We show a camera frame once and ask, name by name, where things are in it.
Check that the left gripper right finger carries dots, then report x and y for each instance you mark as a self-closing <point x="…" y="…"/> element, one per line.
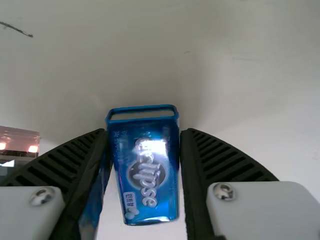
<point x="225" y="175"/>

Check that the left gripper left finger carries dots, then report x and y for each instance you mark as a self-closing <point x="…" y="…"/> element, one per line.
<point x="50" y="175"/>

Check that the blue box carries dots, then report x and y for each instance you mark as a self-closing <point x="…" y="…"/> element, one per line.
<point x="147" y="175"/>

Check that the small square scanner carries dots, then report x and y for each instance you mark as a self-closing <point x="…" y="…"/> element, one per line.
<point x="17" y="142"/>

